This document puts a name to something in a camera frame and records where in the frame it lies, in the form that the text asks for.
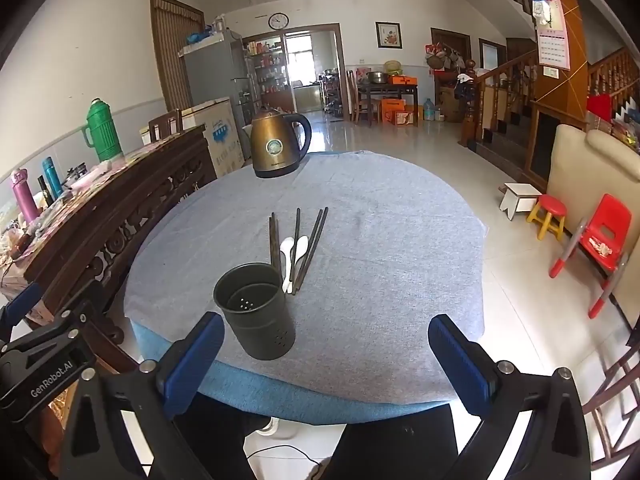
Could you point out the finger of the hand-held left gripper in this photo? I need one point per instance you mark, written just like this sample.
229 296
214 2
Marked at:
20 306

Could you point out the tall orange box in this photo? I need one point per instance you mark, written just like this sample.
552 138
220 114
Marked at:
392 107

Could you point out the white chest freezer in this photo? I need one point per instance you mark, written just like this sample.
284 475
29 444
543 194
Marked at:
220 135

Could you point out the dark wooden side table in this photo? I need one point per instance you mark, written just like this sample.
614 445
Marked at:
387 91

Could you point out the grey refrigerator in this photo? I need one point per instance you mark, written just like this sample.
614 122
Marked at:
215 70

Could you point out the dark metal utensil holder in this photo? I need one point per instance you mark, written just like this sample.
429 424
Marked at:
260 325

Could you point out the dark slim bottle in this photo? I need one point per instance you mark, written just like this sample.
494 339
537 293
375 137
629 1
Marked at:
45 190

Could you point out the metal basin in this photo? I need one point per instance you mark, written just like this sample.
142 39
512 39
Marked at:
376 78

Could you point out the red child chair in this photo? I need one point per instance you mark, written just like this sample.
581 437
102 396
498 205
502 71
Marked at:
607 230

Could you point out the carved dark wooden sideboard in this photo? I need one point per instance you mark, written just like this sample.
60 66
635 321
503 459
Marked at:
125 220

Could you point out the white plastic spoon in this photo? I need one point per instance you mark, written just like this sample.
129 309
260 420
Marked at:
302 246
286 252

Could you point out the pink water bottle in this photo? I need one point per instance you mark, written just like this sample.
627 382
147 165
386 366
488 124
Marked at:
25 197

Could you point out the dark wooden chopstick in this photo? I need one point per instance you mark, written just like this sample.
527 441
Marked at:
271 240
276 240
312 240
317 240
296 230

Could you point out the blue water bottle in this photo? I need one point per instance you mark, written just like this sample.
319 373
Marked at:
52 178

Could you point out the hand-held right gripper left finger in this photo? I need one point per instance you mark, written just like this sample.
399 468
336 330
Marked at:
196 360

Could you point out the framed wall picture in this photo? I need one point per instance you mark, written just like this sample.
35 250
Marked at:
389 35

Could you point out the dark wooden chair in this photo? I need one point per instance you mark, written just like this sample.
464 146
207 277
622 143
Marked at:
165 122

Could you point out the beige sofa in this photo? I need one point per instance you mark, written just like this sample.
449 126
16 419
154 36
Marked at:
580 170

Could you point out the shop shelves with goods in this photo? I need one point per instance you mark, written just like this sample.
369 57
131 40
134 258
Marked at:
267 70

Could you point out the green thermos jug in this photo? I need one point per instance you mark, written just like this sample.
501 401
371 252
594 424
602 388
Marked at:
102 130

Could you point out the round wall clock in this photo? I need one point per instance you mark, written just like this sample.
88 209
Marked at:
278 21

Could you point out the low orange box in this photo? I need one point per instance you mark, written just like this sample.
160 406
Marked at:
405 119

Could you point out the wall calendar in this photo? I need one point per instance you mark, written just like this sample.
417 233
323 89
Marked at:
552 35

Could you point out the brown wooden door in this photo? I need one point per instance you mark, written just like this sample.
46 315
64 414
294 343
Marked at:
172 55

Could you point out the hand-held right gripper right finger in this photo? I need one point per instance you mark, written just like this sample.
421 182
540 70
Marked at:
460 360

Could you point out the red and yellow stool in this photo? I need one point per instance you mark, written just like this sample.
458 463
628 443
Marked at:
550 207

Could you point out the flat orange box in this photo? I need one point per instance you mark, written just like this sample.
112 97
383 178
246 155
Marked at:
402 81

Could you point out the wooden stair railing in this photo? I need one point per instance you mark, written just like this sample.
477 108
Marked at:
492 90

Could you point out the blue water jug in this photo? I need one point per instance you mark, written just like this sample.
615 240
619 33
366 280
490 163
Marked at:
430 110

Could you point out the brown lattice wooden chair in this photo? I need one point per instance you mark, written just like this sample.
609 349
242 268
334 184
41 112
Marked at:
615 400

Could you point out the small white stool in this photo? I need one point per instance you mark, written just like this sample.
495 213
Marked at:
522 192

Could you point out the bronze electric kettle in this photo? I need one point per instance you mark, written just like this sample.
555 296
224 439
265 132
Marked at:
275 145

